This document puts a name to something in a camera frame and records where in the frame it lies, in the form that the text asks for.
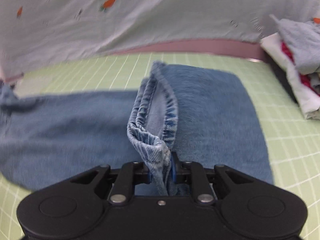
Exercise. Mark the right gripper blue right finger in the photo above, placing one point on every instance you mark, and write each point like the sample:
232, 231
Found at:
194, 175

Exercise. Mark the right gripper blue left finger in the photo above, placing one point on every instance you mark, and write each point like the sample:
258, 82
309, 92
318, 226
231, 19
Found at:
127, 177

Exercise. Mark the blue denim jeans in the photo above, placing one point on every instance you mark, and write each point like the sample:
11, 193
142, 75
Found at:
203, 115

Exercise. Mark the green grid bed sheet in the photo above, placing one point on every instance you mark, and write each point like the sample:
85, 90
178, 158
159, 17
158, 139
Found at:
292, 141

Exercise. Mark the dark grey folded garment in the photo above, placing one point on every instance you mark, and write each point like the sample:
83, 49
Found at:
281, 77

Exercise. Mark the white folded garment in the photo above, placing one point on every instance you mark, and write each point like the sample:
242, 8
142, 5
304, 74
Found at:
307, 99

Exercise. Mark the pink headboard panel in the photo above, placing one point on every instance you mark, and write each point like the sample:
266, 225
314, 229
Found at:
195, 47

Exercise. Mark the grey carrot print sheet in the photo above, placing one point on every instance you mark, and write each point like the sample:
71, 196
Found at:
36, 33

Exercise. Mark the grey folded sweatshirt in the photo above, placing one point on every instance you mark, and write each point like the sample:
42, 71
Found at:
303, 41

